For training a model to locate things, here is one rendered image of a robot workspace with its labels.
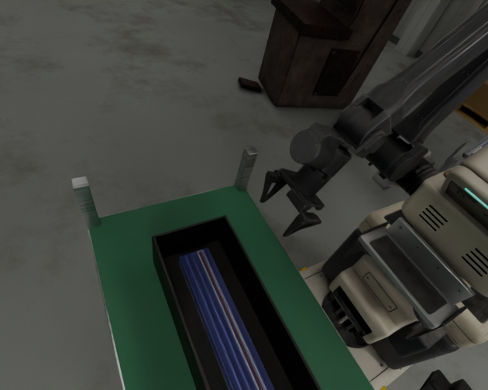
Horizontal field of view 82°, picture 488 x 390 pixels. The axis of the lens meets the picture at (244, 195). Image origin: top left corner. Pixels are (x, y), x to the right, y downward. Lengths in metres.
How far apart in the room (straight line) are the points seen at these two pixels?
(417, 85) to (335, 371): 0.57
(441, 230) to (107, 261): 0.78
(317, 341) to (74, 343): 1.24
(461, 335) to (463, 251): 0.52
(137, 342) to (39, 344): 1.11
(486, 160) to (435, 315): 0.35
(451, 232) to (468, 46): 0.39
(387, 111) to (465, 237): 0.37
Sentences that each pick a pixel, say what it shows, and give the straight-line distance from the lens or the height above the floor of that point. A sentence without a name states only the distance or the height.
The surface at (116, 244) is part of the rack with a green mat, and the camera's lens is 0.75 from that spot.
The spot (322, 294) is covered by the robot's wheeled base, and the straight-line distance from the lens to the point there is 1.58.
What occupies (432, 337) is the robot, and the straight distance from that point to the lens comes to 1.18.
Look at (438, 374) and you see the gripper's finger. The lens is 0.56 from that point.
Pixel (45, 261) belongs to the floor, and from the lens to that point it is 1.91.
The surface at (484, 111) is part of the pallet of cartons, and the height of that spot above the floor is 0.20.
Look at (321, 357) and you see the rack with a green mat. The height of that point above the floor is 0.95.
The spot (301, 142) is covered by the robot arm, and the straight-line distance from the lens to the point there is 0.49.
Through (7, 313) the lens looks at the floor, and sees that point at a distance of 1.84.
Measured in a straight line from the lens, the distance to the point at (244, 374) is 0.61.
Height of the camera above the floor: 1.59
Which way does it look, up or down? 47 degrees down
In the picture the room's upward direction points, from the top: 18 degrees clockwise
